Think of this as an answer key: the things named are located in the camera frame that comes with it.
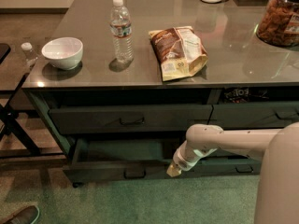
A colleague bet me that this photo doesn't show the dark grey counter cabinet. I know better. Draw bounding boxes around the dark grey counter cabinet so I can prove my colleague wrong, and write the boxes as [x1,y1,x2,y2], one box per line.
[21,0,299,185]

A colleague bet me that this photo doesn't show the brown and yellow snack bag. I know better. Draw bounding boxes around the brown and yellow snack bag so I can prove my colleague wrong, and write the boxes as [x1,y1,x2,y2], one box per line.
[149,26,208,81]

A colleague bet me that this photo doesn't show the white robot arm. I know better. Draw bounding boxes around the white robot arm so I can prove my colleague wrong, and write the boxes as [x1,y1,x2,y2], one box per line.
[167,122,299,224]

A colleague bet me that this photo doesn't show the dark wooden side table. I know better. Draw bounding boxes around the dark wooden side table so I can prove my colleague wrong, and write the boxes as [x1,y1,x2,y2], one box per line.
[0,43,63,159]

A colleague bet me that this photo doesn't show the clear jar of snacks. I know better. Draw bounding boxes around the clear jar of snacks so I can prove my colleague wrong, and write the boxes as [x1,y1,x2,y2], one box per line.
[256,0,299,47]

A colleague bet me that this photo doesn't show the dark snack package in drawer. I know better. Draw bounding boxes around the dark snack package in drawer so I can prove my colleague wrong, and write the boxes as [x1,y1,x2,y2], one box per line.
[221,87,269,104]

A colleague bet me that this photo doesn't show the small clear bottle white cap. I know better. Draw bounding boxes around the small clear bottle white cap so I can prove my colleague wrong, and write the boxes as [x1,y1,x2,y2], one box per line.
[21,42,38,68]

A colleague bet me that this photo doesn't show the dark grey drawer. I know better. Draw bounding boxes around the dark grey drawer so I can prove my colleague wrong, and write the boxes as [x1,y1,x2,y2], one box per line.
[64,138,180,187]
[191,157,261,176]
[208,102,299,129]
[49,105,212,134]

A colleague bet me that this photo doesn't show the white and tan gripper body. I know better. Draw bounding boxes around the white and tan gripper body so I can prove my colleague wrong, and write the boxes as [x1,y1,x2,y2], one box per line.
[166,161,181,177]

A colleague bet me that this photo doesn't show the white ceramic bowl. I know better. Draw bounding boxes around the white ceramic bowl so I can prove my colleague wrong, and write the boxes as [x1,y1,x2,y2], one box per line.
[41,37,83,70]

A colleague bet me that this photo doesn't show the clear plastic water bottle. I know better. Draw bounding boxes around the clear plastic water bottle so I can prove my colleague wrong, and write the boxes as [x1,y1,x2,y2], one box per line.
[110,0,134,63]

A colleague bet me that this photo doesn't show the dark shoe with teal sole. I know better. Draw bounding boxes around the dark shoe with teal sole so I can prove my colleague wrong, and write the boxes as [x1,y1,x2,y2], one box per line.
[4,205,40,224]

